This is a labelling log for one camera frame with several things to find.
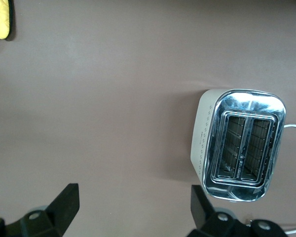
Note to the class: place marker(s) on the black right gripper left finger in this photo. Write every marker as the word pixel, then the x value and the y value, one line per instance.
pixel 64 205

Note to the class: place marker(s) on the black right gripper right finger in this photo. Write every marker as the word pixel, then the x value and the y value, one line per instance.
pixel 202 209

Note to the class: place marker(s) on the beige chrome two-slot toaster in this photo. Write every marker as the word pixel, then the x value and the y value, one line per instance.
pixel 244 148

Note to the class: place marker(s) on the yellow quilted oven mitt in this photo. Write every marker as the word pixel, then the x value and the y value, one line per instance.
pixel 0 19

